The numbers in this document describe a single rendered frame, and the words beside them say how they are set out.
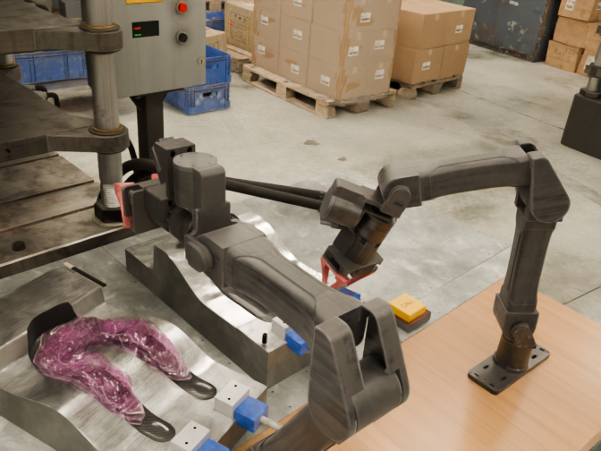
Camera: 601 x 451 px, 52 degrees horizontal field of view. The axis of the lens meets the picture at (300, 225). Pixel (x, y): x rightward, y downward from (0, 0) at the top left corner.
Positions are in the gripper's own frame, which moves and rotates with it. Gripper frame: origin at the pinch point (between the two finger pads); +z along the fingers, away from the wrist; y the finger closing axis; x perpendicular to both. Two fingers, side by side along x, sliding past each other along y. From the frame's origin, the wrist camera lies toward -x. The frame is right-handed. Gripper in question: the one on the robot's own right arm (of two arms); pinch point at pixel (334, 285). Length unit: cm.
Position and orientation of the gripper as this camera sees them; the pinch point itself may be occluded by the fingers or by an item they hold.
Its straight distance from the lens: 119.6
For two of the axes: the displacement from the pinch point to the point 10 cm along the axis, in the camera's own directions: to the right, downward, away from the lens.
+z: -3.9, 7.1, 5.9
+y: -7.2, 1.7, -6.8
